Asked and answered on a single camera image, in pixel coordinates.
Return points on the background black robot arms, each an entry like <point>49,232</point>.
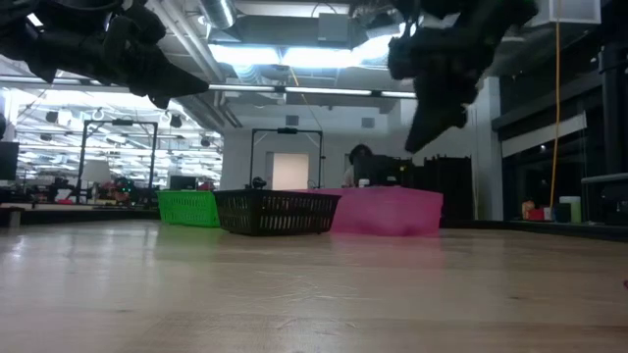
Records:
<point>258,183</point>

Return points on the pinkish red plastic bin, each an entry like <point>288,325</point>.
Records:
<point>387,211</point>

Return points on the dark monitor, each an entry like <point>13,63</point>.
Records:
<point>9,162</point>

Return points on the green plastic basket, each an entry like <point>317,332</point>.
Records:
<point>189,208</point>

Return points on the person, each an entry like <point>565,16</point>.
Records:
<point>360,152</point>

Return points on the small red container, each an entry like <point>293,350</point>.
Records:
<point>536,215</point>

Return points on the black monitor back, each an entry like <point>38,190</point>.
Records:
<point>378,171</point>

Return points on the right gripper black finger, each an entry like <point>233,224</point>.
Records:
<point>436,122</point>

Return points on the white lampshade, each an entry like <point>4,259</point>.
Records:
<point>95,171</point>

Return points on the long hanging tube light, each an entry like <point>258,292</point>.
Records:
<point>324,91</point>

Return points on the black stand frame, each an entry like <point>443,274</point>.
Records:
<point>120,122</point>
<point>287,131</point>

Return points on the silver air duct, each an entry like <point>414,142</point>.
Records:
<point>218,12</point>

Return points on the black stand pole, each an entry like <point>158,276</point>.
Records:
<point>613,122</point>

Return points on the black plastic basket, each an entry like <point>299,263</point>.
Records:
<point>275,213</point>

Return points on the black room divider panels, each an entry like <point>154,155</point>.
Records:
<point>446,186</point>

